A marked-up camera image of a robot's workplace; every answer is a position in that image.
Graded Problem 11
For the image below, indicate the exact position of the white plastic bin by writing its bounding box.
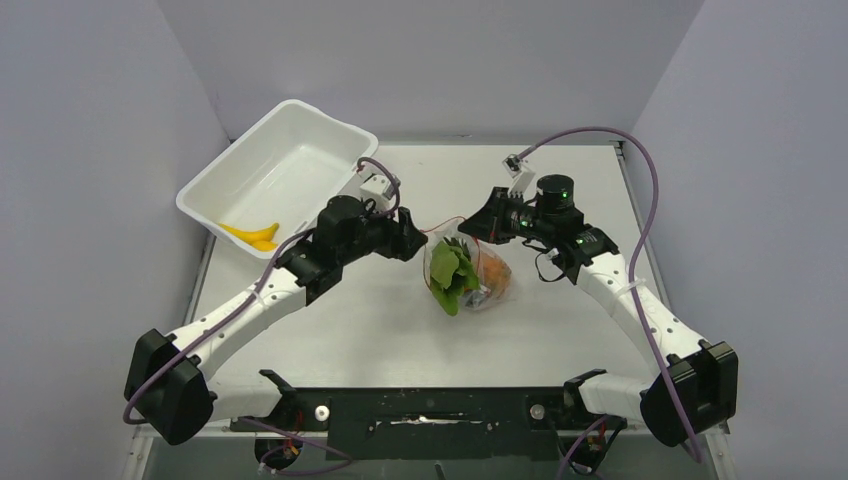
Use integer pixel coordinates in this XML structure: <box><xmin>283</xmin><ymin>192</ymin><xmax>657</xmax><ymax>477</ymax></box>
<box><xmin>176</xmin><ymin>100</ymin><xmax>379</xmax><ymax>262</ymax></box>

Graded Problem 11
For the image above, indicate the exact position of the toy pineapple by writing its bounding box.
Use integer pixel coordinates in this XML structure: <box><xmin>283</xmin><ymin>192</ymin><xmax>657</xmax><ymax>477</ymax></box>
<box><xmin>471</xmin><ymin>250</ymin><xmax>512</xmax><ymax>309</ymax></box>

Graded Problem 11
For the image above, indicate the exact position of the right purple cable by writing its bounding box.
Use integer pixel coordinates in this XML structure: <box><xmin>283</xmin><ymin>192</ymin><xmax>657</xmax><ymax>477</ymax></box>
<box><xmin>510</xmin><ymin>127</ymin><xmax>704</xmax><ymax>480</ymax></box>

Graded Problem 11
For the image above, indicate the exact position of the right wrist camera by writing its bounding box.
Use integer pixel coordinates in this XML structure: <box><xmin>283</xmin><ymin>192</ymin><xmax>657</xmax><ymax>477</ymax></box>
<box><xmin>503</xmin><ymin>154</ymin><xmax>535</xmax><ymax>198</ymax></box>

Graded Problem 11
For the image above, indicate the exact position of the clear zip top bag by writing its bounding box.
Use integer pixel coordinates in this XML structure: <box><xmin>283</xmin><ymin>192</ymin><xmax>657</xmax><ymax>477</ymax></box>
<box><xmin>422</xmin><ymin>216</ymin><xmax>513</xmax><ymax>316</ymax></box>

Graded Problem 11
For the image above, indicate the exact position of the green toy vegetable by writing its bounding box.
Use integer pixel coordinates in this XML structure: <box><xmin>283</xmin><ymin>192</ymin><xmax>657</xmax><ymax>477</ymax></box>
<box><xmin>427</xmin><ymin>237</ymin><xmax>480</xmax><ymax>316</ymax></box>

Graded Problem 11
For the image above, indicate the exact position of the purple cable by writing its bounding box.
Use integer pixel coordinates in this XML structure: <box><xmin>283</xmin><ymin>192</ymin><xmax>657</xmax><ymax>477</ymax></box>
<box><xmin>123</xmin><ymin>157</ymin><xmax>403</xmax><ymax>477</ymax></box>
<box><xmin>510</xmin><ymin>127</ymin><xmax>704</xmax><ymax>480</ymax></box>

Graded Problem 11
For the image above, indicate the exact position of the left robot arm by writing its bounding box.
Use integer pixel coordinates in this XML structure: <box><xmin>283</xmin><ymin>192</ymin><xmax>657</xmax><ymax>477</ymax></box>
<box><xmin>124</xmin><ymin>195</ymin><xmax>427</xmax><ymax>445</ymax></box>

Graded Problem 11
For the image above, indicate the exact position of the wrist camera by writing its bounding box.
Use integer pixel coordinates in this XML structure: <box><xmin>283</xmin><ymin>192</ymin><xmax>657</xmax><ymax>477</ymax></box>
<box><xmin>359</xmin><ymin>174</ymin><xmax>396</xmax><ymax>210</ymax></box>
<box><xmin>503</xmin><ymin>154</ymin><xmax>535</xmax><ymax>198</ymax></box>

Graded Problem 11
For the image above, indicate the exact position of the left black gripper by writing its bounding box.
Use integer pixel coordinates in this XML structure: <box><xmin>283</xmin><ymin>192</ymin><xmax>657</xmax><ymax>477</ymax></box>
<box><xmin>338</xmin><ymin>198</ymin><xmax>426</xmax><ymax>266</ymax></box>

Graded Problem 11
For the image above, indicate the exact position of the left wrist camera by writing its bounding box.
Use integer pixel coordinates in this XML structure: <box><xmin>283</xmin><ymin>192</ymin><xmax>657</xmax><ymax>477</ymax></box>
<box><xmin>359</xmin><ymin>174</ymin><xmax>396</xmax><ymax>210</ymax></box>

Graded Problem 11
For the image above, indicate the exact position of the yellow toy banana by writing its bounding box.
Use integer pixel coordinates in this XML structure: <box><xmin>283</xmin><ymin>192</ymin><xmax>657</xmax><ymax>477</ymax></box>
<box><xmin>219</xmin><ymin>223</ymin><xmax>279</xmax><ymax>252</ymax></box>

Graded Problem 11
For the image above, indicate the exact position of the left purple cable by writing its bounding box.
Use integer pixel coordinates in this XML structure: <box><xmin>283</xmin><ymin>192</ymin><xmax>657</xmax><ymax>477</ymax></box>
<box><xmin>123</xmin><ymin>157</ymin><xmax>403</xmax><ymax>477</ymax></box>

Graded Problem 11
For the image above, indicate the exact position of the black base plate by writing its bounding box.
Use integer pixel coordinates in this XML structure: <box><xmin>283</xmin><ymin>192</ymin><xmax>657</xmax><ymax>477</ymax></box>
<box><xmin>236</xmin><ymin>386</ymin><xmax>626</xmax><ymax>476</ymax></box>

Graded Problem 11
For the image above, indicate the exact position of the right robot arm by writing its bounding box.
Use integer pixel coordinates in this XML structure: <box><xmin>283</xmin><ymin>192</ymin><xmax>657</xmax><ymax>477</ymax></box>
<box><xmin>458</xmin><ymin>174</ymin><xmax>738</xmax><ymax>447</ymax></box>

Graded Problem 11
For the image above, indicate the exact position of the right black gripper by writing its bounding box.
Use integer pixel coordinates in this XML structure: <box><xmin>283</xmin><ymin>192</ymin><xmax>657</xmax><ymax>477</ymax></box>
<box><xmin>460</xmin><ymin>187</ymin><xmax>555</xmax><ymax>245</ymax></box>

